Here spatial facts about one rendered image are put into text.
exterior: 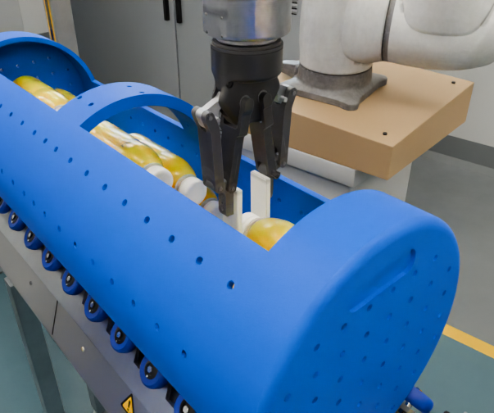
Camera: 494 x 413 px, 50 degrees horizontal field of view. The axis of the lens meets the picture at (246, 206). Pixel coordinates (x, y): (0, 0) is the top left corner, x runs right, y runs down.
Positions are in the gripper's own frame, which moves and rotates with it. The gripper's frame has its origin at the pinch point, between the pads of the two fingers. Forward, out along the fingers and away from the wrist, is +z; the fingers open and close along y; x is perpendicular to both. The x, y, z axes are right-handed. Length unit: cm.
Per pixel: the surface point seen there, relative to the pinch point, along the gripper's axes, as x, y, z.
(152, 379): 2.1, 16.4, 16.6
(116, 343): -6.2, 16.6, 17.0
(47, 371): -72, 11, 82
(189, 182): -11.4, 0.5, 1.2
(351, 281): 23.8, 10.1, -8.3
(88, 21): -265, -104, 35
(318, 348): 23.8, 13.2, -3.4
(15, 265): -43, 18, 25
